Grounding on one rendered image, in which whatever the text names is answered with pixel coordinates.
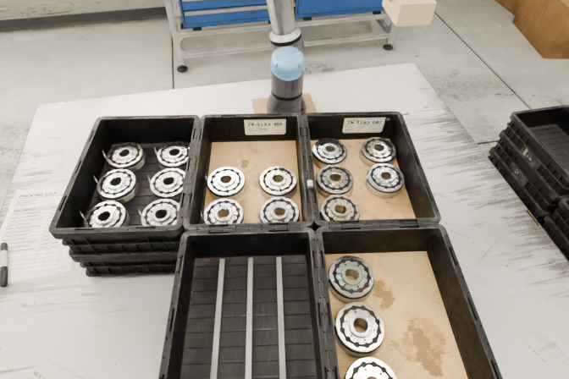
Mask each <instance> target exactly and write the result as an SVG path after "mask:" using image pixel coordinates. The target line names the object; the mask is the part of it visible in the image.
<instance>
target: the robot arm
mask: <svg viewBox="0 0 569 379"><path fill-rule="evenodd" d="M266 1H267V5H268V13H269V18H270V22H271V26H272V32H271V33H270V35H269V39H270V43H271V47H272V51H273V55H272V58H271V63H270V66H271V93H270V96H269V98H268V101H267V113H299V114H300V115H301V116H303V114H305V113H306V107H307V106H306V103H305V99H304V96H303V94H302V91H303V80H304V70H305V66H306V63H305V58H304V42H303V40H302V38H301V30H300V28H299V27H297V26H296V22H295V15H294V10H293V4H292V0H266ZM389 1H391V0H389Z"/></svg>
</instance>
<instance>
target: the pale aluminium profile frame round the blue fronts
mask: <svg viewBox="0 0 569 379"><path fill-rule="evenodd" d="M164 4H165V8H166V11H167V15H168V22H169V26H170V30H171V34H172V38H173V42H174V49H175V52H176V57H177V60H178V65H179V67H178V68H177V71H178V72H185V71H186V70H187V69H188V68H187V66H185V65H184V60H183V58H198V57H206V56H215V55H224V54H232V53H241V52H257V51H265V50H272V47H271V43H270V42H269V43H259V44H251V45H242V46H233V47H217V48H208V49H199V50H190V51H187V50H185V49H184V48H182V39H184V37H193V36H210V35H220V34H229V33H238V32H247V31H257V30H271V29H272V26H271V22H270V21H268V22H264V23H255V24H245V25H227V26H218V27H208V28H202V27H196V28H193V29H189V30H182V28H184V26H183V24H181V17H180V16H181V12H180V6H179V4H178V0H164ZM292 4H293V10H294V7H295V6H296V0H292ZM375 19H376V21H377V22H378V24H379V25H380V26H381V28H382V29H383V30H384V31H380V32H371V33H362V34H354V35H345V36H329V37H319V38H311V39H302V40H303V42H304V47H307V46H316V45H324V44H332V43H341V42H349V41H365V40H374V39H383V38H387V39H386V42H387V44H385V45H383V49H385V50H392V49H393V47H392V46H391V45H390V44H392V42H393V39H394V35H395V29H396V26H395V25H394V23H393V22H392V20H391V19H390V17H389V16H388V14H387V12H381V11H374V12H370V13H367V14H349V15H340V16H330V17H321V18H312V17H308V18H303V19H295V22H296V26H297V27H302V26H311V25H328V24H338V23H347V22H357V21H365V20H375ZM384 19H390V24H389V25H388V24H387V22H386V21H385V20H384ZM180 65H181V66H180Z"/></svg>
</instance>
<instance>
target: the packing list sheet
mask: <svg viewBox="0 0 569 379"><path fill-rule="evenodd" d="M66 187H67V186H60V187H52V188H42V189H17V190H16V191H15V194H14V198H12V199H11V201H10V205H9V209H8V213H7V216H6V217H5V219H4V222H3V225H2V227H1V229H0V245H1V243H7V244H8V283H12V282H17V281H21V280H26V279H30V278H34V277H42V276H47V275H52V274H56V273H60V272H68V271H70V270H71V265H72V259H71V258H70V256H69V247H68V246H64V245H62V240H61V239H55V238H54V237H53V236H52V235H51V234H50V232H49V230H48V229H49V226H50V223H51V221H52V219H53V216H54V214H55V212H56V210H57V208H58V205H59V202H60V201H61V199H62V196H63V194H64V191H65V189H66Z"/></svg>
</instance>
